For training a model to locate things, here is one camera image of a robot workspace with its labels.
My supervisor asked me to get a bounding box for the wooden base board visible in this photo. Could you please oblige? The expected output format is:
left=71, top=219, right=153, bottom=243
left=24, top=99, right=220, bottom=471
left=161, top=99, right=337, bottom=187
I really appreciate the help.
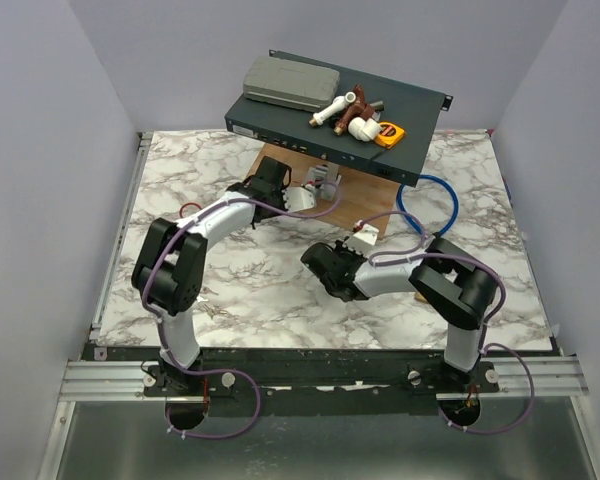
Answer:
left=247, top=144, right=399, bottom=241

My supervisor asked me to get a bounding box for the dark grey pipe piece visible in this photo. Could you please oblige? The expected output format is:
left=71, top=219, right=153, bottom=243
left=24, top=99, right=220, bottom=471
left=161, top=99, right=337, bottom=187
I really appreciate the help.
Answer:
left=370, top=100, right=385, bottom=113

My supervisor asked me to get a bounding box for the dark blue network switch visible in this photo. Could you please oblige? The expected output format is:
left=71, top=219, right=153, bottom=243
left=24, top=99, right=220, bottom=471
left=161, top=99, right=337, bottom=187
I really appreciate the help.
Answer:
left=223, top=48, right=454, bottom=189

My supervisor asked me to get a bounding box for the silver key set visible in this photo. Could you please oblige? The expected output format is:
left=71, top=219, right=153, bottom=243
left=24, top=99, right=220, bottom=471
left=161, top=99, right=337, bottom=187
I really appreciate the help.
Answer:
left=201, top=305, right=231, bottom=319

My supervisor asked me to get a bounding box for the metal bracket with lock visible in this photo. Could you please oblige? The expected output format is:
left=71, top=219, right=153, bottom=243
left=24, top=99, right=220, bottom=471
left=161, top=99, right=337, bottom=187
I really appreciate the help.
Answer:
left=303, top=162, right=341, bottom=201

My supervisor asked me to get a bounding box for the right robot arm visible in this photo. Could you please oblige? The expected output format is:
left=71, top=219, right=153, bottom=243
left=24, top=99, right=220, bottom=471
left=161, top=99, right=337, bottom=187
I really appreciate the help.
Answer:
left=301, top=237, right=506, bottom=392

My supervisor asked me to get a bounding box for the grey plastic tool case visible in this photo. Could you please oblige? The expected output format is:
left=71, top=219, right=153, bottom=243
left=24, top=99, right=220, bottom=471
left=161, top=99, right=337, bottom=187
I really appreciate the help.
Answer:
left=243, top=56, right=340, bottom=112

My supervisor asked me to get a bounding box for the white pvc pipe fitting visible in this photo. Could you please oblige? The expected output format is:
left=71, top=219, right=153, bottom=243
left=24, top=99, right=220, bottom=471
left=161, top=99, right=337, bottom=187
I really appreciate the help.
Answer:
left=309, top=91, right=357, bottom=127

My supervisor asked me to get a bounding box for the red cable padlock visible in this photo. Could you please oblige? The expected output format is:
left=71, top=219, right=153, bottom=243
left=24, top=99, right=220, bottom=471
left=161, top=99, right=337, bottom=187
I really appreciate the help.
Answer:
left=178, top=202, right=202, bottom=218

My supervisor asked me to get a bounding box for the white pvc elbow fitting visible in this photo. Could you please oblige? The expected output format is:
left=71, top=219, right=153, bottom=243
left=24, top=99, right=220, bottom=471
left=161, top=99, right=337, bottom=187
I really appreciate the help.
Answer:
left=347, top=117, right=382, bottom=142

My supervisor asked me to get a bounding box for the black mounting base plate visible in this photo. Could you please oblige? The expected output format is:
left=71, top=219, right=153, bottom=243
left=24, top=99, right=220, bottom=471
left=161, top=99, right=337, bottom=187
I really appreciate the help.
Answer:
left=87, top=347, right=560, bottom=417

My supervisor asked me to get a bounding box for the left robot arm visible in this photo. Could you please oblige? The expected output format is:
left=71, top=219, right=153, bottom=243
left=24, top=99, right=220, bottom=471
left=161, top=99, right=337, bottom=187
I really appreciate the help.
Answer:
left=131, top=157, right=292, bottom=395

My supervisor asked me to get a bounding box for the blue cable lock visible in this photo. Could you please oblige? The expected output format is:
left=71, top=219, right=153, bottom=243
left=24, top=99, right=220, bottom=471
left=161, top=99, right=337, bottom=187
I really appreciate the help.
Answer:
left=395, top=174, right=460, bottom=236

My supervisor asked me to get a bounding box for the brown pipe fitting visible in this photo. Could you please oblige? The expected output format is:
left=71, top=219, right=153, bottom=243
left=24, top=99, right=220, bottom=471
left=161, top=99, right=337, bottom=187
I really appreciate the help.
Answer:
left=333, top=84, right=375, bottom=136

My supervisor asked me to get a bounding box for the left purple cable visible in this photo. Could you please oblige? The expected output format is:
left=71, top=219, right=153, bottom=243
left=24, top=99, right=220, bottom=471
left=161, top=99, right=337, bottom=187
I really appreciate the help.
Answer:
left=139, top=179, right=344, bottom=442

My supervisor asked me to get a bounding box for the yellow tape measure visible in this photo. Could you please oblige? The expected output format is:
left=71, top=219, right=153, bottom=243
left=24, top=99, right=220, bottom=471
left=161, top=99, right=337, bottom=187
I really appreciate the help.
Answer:
left=374, top=121, right=406, bottom=149

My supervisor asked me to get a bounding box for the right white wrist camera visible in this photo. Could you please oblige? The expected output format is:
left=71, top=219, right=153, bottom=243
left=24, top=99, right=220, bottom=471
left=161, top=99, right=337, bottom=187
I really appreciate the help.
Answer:
left=344, top=221, right=379, bottom=256

